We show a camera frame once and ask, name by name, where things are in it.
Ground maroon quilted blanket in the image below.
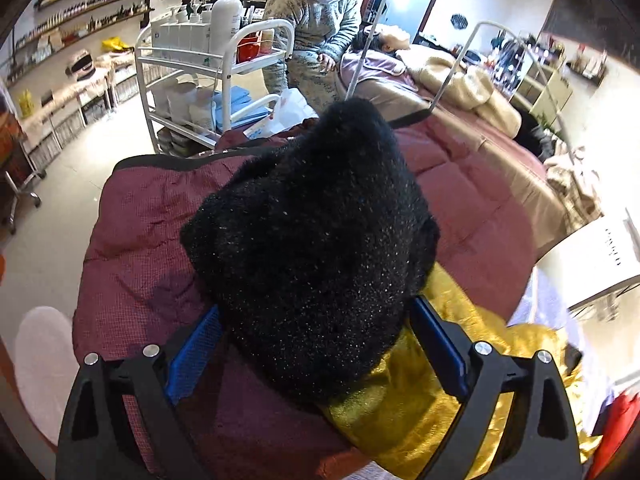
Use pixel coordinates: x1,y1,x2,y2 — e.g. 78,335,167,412
72,115,541,480

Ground gold jacket with black lining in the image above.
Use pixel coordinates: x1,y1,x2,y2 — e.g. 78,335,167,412
180,97,601,480

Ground stack of blue pads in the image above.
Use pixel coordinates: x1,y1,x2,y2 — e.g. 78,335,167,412
215,86,278,131

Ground wall shelves with bottles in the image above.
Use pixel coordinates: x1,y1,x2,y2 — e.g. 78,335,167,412
5,0,156,86

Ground small wall shelf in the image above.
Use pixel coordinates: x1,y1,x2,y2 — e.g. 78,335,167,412
570,45,608,86

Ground large white bottle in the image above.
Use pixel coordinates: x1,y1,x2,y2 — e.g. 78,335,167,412
210,0,244,53

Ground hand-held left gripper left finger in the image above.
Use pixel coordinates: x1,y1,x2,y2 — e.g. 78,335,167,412
55,305,226,480

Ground chair base with wheels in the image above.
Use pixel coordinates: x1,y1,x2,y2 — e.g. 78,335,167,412
0,150,43,233

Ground dark wall board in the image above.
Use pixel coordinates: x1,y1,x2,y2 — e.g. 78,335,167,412
542,0,608,53

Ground white side table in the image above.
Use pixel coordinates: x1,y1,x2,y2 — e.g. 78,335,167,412
535,212,640,311

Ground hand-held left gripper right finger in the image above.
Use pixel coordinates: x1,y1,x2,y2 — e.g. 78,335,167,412
407,296,586,480

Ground straight metal pole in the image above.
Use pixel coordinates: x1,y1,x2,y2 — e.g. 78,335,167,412
347,0,390,102

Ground red basket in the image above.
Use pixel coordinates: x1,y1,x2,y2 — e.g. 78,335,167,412
236,30,261,63

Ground cosmetics shelf unit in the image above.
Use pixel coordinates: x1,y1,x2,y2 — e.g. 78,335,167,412
492,30,573,126

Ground white packets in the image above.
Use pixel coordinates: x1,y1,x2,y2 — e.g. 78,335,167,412
152,82,218,131

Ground cream towel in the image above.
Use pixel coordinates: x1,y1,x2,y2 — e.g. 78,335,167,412
545,147,603,233

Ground white round stool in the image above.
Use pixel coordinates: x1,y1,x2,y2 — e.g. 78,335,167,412
14,306,81,446

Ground white plastic bag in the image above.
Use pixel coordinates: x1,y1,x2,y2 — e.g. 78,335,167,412
245,87,321,141

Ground red cloth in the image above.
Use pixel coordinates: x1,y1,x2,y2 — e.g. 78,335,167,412
585,392,640,480

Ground beige fleece blanket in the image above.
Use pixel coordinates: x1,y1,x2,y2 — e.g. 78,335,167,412
407,55,523,138

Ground black bag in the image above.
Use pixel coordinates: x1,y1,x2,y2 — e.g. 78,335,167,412
515,105,566,161

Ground white trolley cart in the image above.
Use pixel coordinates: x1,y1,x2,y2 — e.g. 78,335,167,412
134,19,296,158

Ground low counter with lace cover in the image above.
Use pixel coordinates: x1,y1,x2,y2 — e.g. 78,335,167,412
15,52,138,161

